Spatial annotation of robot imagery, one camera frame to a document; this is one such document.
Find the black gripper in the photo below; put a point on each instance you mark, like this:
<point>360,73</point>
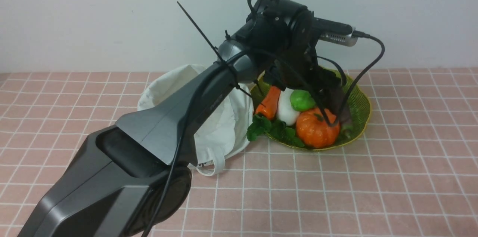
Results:
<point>298,66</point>

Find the green cucumber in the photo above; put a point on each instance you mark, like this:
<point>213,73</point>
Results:
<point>301,100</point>

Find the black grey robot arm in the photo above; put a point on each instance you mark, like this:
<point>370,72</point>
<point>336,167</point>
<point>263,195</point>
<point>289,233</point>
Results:
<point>134,174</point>

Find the white cloth tote bag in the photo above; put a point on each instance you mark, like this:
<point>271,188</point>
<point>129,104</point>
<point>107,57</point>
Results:
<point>223,134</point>

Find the purple eggplant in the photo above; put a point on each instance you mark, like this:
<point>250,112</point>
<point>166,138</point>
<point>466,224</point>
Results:
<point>345,118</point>

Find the green plastic basket plate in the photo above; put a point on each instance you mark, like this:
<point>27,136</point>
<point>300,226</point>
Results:
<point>360,109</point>

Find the orange pumpkin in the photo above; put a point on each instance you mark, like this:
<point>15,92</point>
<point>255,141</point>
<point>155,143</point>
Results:
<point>314,131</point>

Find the white radish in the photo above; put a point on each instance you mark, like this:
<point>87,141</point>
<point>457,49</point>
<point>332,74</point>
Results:
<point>285,112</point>

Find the orange carrot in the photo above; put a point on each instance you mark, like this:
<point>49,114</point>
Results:
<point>268,106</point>

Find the green leafy vegetable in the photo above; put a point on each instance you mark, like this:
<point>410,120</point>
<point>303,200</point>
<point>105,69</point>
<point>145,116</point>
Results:
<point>275,129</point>

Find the black zip tie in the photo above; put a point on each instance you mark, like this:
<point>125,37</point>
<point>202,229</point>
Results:
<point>201,33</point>

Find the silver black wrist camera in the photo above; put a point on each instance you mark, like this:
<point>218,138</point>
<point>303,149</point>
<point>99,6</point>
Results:
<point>334,32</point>

